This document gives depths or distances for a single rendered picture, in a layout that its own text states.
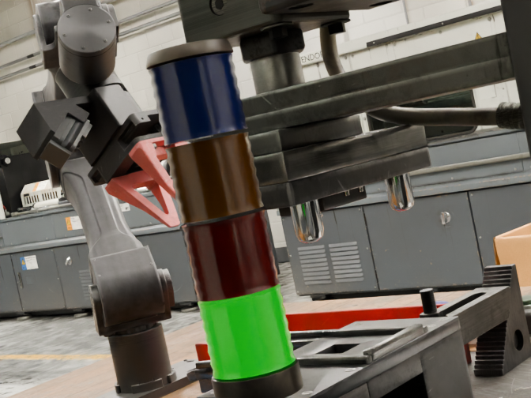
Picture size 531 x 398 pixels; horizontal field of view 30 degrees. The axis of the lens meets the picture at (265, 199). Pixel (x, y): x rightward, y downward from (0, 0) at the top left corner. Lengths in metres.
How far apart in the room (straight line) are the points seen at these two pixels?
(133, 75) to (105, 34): 9.85
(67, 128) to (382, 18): 7.66
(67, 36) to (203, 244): 0.58
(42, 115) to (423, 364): 0.44
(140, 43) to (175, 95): 10.29
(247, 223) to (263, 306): 0.04
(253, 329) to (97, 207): 0.77
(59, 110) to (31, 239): 8.27
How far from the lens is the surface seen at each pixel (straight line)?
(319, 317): 1.08
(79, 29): 0.99
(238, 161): 0.43
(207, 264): 0.43
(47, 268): 9.14
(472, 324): 0.88
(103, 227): 1.15
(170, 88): 0.43
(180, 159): 0.43
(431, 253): 6.16
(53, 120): 0.97
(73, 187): 1.23
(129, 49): 10.85
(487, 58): 0.59
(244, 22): 0.69
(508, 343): 0.94
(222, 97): 0.43
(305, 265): 6.80
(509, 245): 3.14
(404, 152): 0.76
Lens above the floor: 1.15
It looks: 3 degrees down
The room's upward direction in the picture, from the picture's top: 12 degrees counter-clockwise
